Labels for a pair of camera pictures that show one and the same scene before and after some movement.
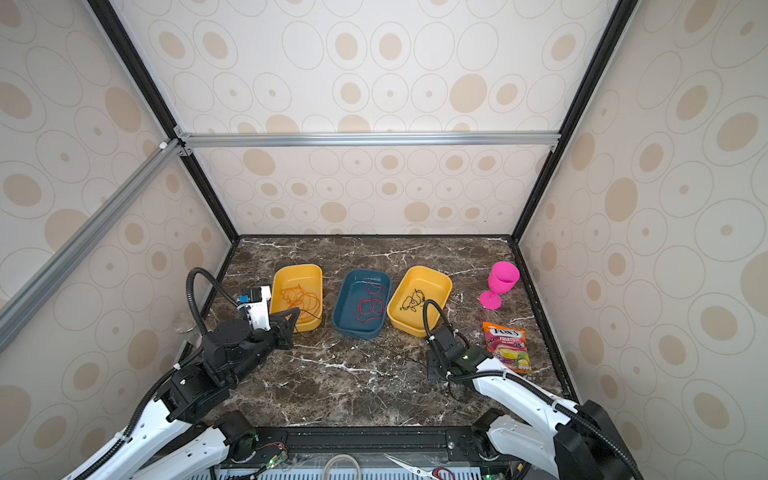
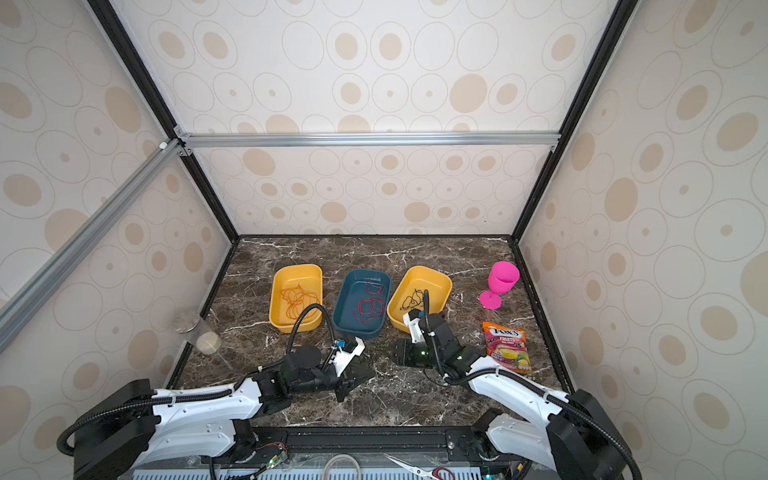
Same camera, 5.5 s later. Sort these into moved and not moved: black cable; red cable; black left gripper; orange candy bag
Moved: black left gripper
Not moved: red cable; black cable; orange candy bag
